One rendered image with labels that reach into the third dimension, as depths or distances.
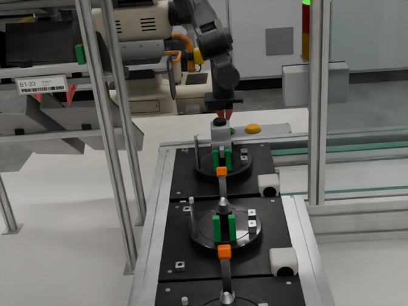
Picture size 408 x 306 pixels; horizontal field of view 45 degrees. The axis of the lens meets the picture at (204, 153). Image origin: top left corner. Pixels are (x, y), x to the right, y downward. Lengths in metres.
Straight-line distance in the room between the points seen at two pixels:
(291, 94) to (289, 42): 3.25
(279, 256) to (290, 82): 0.32
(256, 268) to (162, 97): 1.13
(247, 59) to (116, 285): 3.35
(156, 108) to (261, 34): 2.37
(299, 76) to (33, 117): 0.54
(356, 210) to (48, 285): 0.65
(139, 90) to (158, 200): 0.89
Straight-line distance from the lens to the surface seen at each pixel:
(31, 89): 0.92
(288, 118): 1.69
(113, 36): 1.03
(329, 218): 1.08
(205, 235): 0.93
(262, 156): 1.22
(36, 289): 1.11
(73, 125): 1.14
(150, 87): 1.93
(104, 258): 1.13
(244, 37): 4.19
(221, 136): 1.11
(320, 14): 0.91
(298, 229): 0.99
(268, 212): 1.02
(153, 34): 1.84
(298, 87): 0.97
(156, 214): 1.07
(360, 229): 1.11
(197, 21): 1.27
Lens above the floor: 1.55
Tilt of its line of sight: 28 degrees down
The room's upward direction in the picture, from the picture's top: 6 degrees counter-clockwise
